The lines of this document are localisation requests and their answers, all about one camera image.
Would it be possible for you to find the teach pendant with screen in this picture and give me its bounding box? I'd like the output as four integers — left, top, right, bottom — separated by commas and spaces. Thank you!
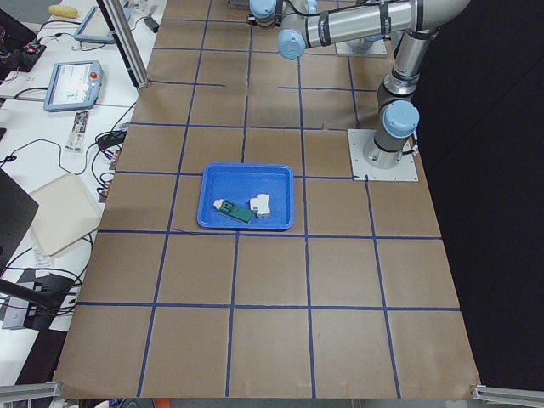
43, 60, 103, 112

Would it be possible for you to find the aluminium frame post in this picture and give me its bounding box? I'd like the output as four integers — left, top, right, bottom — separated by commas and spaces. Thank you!
97, 0, 149, 89

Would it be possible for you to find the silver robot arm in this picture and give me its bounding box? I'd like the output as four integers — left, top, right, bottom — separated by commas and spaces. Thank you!
248, 0, 468, 170

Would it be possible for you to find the blue plastic tray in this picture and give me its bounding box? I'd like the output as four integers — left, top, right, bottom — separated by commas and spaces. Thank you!
196, 162, 295, 230

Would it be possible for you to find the green terminal block module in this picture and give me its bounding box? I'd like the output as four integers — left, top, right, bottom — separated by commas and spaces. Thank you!
213, 199, 254, 224

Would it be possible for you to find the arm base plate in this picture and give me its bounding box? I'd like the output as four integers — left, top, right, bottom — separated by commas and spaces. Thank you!
347, 129, 419, 183
335, 38, 388, 59

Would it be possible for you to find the black cable bundle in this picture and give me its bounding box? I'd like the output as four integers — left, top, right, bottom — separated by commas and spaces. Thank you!
54, 127, 128, 205

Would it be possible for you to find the beige plastic tray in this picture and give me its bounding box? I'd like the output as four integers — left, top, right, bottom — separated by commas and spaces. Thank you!
31, 174, 102, 256

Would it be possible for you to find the white circuit breaker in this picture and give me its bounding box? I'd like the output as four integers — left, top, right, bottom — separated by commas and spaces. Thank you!
248, 194, 271, 218

